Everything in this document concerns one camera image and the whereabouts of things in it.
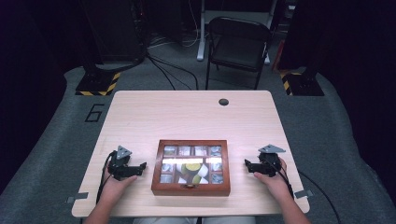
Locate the striped black stand base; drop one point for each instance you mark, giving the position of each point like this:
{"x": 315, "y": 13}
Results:
{"x": 303, "y": 85}
{"x": 96, "y": 84}

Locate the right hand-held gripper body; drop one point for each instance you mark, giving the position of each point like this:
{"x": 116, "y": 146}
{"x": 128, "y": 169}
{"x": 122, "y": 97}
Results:
{"x": 271, "y": 163}

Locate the black equipment cabinet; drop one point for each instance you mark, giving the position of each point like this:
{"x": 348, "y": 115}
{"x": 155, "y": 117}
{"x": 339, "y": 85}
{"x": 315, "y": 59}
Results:
{"x": 112, "y": 31}

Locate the person's right hand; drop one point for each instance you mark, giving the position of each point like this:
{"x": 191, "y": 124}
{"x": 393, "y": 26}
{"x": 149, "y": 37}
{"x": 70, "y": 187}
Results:
{"x": 278, "y": 186}

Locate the grey tape strip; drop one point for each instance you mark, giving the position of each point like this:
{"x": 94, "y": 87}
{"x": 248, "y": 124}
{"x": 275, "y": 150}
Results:
{"x": 303, "y": 194}
{"x": 77, "y": 197}

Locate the dark curtain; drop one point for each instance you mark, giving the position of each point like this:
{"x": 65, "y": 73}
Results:
{"x": 28, "y": 77}
{"x": 358, "y": 62}

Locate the person's left hand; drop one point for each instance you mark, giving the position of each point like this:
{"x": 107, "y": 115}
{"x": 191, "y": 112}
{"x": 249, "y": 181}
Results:
{"x": 113, "y": 188}

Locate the group of silver foil packets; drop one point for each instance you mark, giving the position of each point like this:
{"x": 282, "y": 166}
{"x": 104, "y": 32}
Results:
{"x": 170, "y": 150}

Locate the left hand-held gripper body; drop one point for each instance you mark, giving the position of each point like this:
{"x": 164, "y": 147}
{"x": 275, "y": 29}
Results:
{"x": 117, "y": 165}

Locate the red object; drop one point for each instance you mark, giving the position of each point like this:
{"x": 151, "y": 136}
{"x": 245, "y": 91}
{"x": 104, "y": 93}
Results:
{"x": 278, "y": 57}

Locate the black folding chair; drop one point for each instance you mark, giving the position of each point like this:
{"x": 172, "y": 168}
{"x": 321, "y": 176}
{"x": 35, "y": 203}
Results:
{"x": 238, "y": 49}

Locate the yellow-green lid white capsule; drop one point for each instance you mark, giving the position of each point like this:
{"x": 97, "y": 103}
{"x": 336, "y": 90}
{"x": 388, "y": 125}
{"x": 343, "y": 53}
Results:
{"x": 193, "y": 167}

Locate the wooden box with glass lid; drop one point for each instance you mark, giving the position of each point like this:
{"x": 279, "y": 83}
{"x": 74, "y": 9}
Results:
{"x": 190, "y": 190}

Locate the white desk frame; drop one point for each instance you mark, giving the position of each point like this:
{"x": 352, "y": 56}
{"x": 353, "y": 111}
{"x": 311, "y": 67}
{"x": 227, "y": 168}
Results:
{"x": 201, "y": 37}

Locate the green lid white capsule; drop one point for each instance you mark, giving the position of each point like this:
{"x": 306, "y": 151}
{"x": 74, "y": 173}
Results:
{"x": 197, "y": 179}

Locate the black table grommet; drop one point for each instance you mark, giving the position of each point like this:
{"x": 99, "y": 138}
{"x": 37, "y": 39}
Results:
{"x": 223, "y": 102}

